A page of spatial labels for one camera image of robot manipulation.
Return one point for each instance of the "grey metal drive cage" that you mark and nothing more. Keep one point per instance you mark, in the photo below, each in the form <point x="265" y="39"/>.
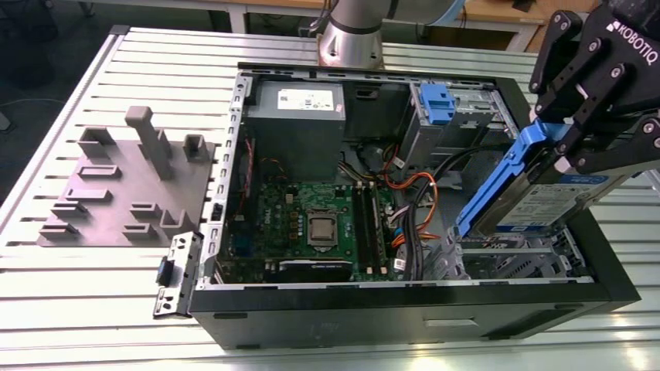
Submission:
<point x="443" y="139"/>

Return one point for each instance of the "dark floor object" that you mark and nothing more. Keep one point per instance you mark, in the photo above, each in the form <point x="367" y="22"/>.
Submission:
<point x="4" y="121"/>

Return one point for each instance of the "black PC case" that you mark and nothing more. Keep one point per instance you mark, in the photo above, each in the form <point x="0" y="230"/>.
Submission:
<point x="360" y="320"/>

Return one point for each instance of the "wooden cabinet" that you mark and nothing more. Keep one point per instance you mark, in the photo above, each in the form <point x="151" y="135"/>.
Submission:
<point x="572" y="4"/>

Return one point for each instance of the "black RAM slot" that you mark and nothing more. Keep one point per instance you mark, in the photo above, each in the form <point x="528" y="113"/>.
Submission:
<point x="377" y="228"/>
<point x="364" y="228"/>

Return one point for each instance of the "blue bracket clip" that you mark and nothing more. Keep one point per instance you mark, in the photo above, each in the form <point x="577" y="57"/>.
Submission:
<point x="164" y="270"/>

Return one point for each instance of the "small black desk item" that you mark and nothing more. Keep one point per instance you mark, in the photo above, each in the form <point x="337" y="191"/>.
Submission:
<point x="523" y="4"/>

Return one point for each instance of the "blue drive latch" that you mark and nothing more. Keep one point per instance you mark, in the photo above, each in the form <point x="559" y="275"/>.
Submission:
<point x="437" y="102"/>

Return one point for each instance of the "hard disk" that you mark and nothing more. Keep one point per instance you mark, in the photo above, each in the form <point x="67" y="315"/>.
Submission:
<point x="541" y="201"/>

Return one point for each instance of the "grey parts rack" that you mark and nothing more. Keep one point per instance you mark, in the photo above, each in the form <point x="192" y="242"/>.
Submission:
<point x="133" y="193"/>

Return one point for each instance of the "metal expansion slot bracket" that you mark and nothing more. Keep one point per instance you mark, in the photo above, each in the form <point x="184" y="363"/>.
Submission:
<point x="185" y="270"/>

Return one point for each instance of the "black graphics card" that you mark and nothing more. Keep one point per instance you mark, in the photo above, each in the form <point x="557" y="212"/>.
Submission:
<point x="309" y="272"/>

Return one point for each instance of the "metal disk bay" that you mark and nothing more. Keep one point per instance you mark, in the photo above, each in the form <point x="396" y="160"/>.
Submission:
<point x="505" y="251"/>

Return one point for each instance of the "green motherboard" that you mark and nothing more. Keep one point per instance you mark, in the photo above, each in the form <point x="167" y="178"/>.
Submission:
<point x="279" y="216"/>

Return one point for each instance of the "silver CPU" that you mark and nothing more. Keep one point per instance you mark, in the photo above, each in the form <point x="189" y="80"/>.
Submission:
<point x="323" y="229"/>

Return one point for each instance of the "black table corner cap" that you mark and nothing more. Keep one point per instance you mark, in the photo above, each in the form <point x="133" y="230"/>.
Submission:
<point x="119" y="29"/>

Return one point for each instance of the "CPU socket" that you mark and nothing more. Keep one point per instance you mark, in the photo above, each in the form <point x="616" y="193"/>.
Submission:
<point x="324" y="247"/>

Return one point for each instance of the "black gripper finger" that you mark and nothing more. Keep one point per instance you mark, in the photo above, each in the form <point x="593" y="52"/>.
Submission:
<point x="619" y="150"/>
<point x="553" y="50"/>

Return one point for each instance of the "wooden desk white frame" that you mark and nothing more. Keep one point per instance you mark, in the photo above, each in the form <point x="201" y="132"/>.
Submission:
<point x="505" y="13"/>

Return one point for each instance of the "grey power supply unit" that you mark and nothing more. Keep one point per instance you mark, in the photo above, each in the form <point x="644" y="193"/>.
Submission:
<point x="299" y="147"/>

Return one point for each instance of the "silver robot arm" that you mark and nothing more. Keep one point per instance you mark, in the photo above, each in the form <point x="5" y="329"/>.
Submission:
<point x="356" y="46"/>

